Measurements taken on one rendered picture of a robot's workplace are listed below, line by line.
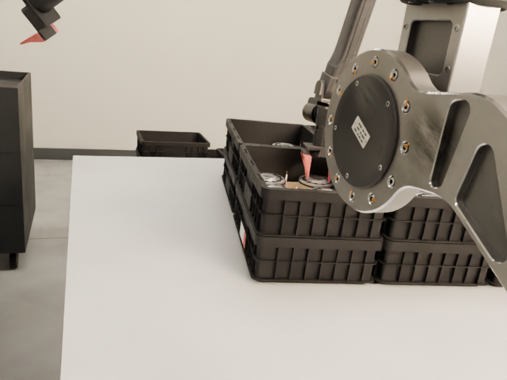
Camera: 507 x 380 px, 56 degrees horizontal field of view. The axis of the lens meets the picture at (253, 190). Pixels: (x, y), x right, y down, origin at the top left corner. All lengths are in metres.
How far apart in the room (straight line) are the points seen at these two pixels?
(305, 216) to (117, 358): 0.47
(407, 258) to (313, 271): 0.23
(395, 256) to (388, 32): 4.21
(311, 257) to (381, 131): 0.57
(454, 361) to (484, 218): 0.57
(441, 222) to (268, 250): 0.40
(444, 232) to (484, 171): 0.73
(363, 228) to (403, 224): 0.09
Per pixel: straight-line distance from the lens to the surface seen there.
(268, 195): 0.99
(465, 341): 1.07
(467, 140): 0.47
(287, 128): 1.78
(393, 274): 1.18
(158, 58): 4.39
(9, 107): 2.34
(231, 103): 4.58
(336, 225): 1.07
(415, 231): 1.15
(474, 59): 0.61
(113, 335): 0.91
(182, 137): 3.06
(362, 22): 1.27
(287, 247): 1.05
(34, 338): 2.14
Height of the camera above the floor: 1.23
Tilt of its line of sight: 18 degrees down
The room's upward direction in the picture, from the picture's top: 7 degrees clockwise
